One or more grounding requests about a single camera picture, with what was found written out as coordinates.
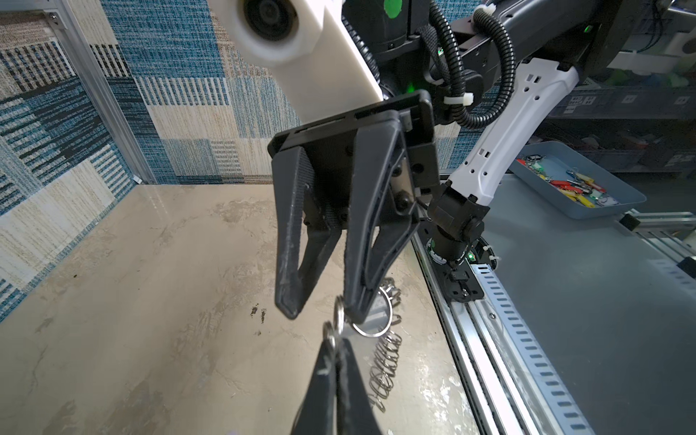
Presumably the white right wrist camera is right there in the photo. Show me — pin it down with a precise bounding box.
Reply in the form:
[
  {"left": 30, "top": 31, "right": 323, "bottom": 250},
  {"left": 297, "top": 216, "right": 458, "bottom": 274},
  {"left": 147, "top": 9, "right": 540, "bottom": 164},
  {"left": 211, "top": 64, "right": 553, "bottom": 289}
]
[{"left": 210, "top": 1, "right": 382, "bottom": 123}]

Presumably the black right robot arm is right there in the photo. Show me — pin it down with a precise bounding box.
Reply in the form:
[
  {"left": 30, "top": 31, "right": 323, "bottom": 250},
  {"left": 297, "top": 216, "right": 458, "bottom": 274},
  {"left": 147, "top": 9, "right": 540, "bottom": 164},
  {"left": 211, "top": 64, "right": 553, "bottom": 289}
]
[{"left": 268, "top": 1, "right": 634, "bottom": 321}]

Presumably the black corrugated cable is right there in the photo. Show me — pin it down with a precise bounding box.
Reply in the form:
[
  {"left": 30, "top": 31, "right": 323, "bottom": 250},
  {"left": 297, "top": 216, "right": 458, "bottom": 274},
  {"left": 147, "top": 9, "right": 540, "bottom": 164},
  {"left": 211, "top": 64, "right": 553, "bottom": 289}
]
[{"left": 423, "top": 0, "right": 518, "bottom": 131}]

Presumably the blue tray with keys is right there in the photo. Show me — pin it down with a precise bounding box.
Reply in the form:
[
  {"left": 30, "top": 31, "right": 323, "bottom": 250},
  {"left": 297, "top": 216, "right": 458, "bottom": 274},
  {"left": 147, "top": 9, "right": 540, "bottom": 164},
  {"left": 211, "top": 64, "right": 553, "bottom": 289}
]
[{"left": 509, "top": 141, "right": 646, "bottom": 219}]

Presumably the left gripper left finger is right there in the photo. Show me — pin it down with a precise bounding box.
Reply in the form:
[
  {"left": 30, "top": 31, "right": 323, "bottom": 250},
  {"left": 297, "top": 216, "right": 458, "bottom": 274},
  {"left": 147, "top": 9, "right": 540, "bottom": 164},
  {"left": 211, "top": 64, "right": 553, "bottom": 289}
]
[{"left": 291, "top": 339, "right": 337, "bottom": 435}]

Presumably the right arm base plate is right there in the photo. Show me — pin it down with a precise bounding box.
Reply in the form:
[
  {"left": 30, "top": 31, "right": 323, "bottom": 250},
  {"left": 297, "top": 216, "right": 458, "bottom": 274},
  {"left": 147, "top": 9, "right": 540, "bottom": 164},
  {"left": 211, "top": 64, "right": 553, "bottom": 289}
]
[{"left": 426, "top": 237, "right": 500, "bottom": 303}]

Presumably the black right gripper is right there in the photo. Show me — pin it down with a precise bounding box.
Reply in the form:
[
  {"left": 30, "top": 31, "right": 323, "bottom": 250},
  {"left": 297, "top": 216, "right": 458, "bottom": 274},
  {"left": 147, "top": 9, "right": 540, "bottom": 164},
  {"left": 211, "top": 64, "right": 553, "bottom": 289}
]
[{"left": 268, "top": 91, "right": 439, "bottom": 324}]

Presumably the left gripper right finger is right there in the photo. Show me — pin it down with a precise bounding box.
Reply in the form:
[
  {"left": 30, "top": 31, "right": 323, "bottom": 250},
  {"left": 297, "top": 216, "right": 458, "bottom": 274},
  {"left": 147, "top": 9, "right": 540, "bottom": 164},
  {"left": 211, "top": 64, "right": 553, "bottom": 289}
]
[{"left": 336, "top": 338, "right": 382, "bottom": 435}]

